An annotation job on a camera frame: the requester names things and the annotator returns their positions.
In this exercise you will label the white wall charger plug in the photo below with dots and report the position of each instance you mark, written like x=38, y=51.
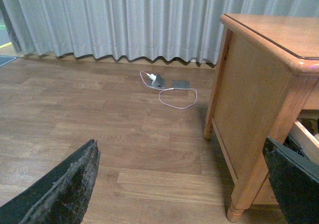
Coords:
x=152, y=77

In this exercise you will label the closed metal floor plate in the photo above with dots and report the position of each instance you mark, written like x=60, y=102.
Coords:
x=180, y=84

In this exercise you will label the wooden dresser cabinet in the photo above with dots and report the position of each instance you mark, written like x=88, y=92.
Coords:
x=267, y=73

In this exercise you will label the light grey curtain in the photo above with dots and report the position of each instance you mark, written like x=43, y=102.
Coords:
x=187, y=29

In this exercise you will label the open metal floor socket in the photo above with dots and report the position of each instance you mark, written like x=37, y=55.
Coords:
x=158, y=83

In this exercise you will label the dark floor mat corner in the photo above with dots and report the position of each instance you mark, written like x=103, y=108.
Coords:
x=6, y=59

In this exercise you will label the wooden drawer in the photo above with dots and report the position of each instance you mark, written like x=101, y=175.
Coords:
x=305, y=132

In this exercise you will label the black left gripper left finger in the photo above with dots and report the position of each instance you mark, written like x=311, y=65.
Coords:
x=61, y=196

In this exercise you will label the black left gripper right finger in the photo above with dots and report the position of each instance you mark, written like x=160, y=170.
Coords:
x=295, y=183

